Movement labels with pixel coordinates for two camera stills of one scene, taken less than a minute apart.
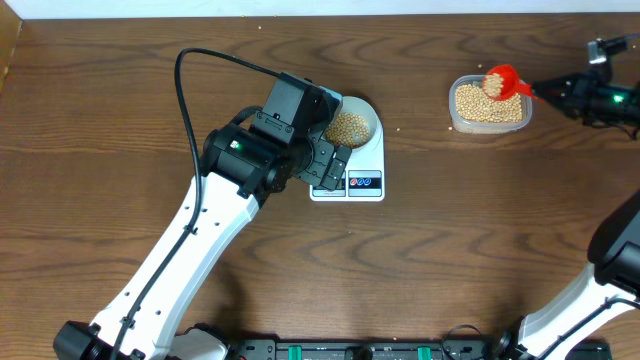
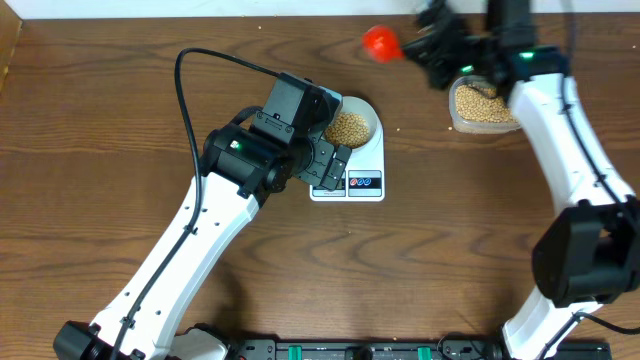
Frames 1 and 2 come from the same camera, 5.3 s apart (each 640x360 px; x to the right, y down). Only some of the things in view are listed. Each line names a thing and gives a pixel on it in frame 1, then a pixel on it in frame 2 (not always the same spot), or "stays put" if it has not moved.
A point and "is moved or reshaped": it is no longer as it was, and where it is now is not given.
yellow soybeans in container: [472, 103] stays put
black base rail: [388, 348] stays put
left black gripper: [322, 154] stays put
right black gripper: [575, 100] to [423, 53]
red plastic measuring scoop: [512, 84] is moved or reshaped
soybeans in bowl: [347, 130] stays put
